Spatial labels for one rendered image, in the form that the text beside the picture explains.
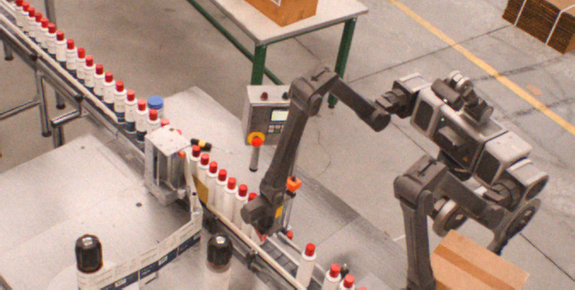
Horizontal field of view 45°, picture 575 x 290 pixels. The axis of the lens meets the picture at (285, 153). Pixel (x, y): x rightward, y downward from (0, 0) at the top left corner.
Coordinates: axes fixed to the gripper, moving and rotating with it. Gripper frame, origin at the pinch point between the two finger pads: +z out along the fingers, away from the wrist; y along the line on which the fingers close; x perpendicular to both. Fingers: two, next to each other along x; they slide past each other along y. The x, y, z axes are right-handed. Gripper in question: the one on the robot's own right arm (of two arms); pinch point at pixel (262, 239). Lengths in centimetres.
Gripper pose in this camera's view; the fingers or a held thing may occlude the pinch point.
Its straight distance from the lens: 244.5
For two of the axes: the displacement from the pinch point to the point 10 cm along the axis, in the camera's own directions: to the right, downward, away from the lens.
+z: -1.5, 7.3, 6.7
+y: 6.9, 5.6, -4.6
